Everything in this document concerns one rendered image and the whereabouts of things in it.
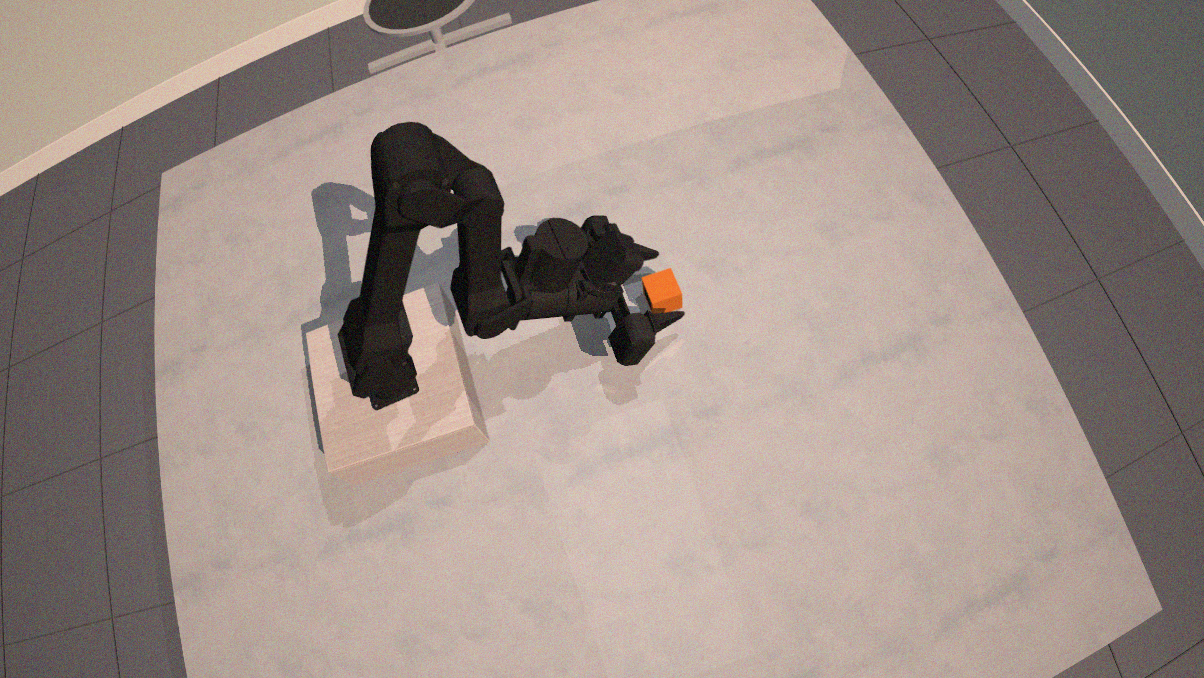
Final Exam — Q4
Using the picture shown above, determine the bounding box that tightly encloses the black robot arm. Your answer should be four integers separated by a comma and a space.
337, 120, 644, 411

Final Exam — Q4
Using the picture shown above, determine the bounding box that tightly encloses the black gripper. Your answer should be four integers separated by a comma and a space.
561, 243, 685, 366

